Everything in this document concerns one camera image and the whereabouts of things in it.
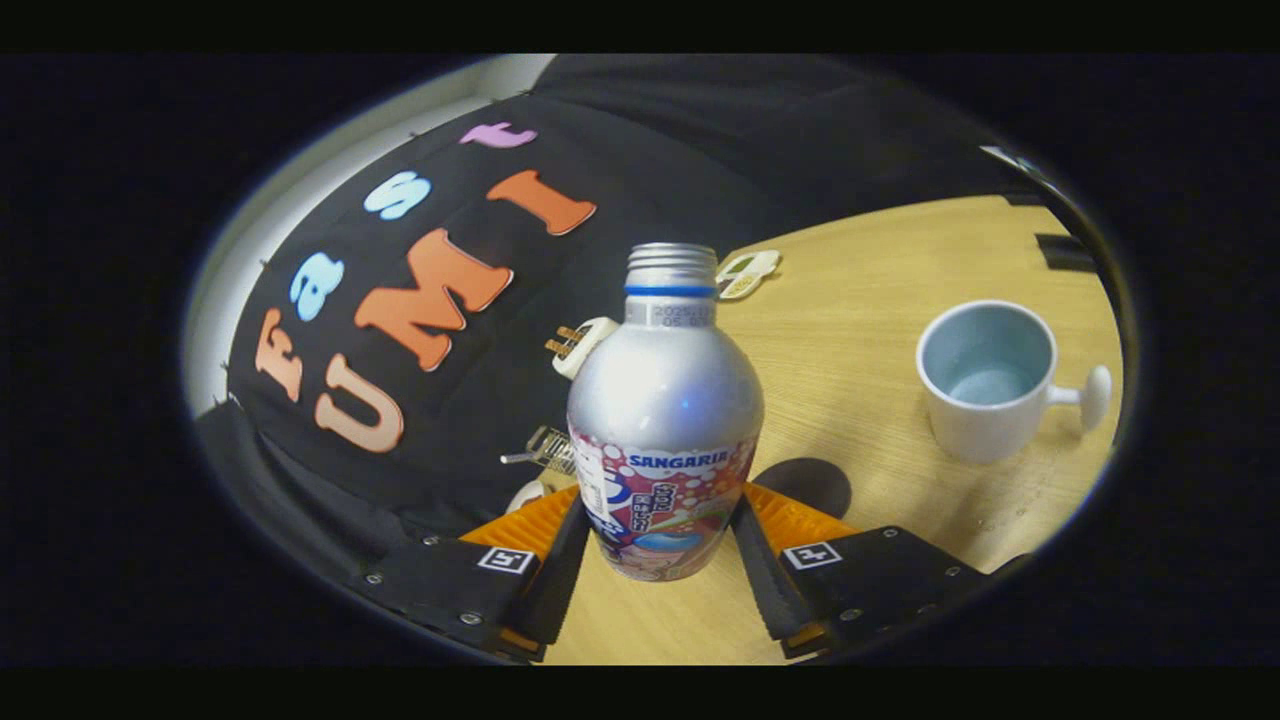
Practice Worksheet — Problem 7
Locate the dark brown round coaster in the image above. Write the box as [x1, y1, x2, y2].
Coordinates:
[752, 458, 853, 521]

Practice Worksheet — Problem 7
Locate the white toaster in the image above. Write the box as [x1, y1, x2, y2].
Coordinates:
[552, 316, 621, 381]

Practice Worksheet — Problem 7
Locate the silver juice bottle printed label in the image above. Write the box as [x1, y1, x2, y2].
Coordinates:
[567, 243, 766, 583]

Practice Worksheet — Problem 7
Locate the white and green device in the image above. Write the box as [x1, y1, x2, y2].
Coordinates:
[715, 250, 782, 301]

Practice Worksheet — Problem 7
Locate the white cup with handle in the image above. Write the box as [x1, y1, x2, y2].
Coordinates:
[916, 300, 1113, 465]

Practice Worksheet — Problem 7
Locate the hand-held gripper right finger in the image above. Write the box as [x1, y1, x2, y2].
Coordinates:
[730, 483, 1031, 659]

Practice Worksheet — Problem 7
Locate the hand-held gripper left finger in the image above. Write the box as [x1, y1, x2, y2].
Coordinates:
[350, 485, 593, 663]

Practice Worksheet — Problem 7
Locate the black backdrop cloth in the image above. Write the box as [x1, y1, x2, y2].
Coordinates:
[195, 54, 1061, 601]

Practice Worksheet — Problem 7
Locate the wooden table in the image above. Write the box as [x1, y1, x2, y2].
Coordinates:
[540, 195, 1126, 666]

